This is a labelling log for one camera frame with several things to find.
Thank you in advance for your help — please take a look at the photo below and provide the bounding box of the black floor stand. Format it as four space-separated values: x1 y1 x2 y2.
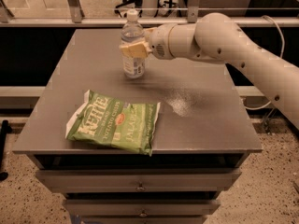
0 120 12 182

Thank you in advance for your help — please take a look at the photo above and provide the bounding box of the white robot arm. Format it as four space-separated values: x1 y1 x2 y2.
120 13 299 128

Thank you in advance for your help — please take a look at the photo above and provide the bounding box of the white cable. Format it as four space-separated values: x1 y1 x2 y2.
244 14 286 111

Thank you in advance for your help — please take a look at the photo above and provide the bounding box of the metal railing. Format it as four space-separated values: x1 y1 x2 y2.
1 0 299 27

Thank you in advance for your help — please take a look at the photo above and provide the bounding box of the green jalapeno chip bag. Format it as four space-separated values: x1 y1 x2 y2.
65 90 160 156

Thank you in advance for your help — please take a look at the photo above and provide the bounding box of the top grey drawer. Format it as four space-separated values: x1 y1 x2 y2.
36 169 241 193

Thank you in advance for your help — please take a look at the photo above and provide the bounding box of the grey drawer cabinet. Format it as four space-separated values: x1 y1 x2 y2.
13 29 261 224

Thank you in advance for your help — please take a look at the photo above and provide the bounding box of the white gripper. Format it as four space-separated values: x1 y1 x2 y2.
120 23 200 60

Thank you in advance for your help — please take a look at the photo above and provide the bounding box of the grey drawer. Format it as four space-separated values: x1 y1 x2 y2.
36 169 241 193
64 199 220 217

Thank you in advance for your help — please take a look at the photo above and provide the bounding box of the clear plastic water bottle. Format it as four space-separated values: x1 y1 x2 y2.
121 9 145 79

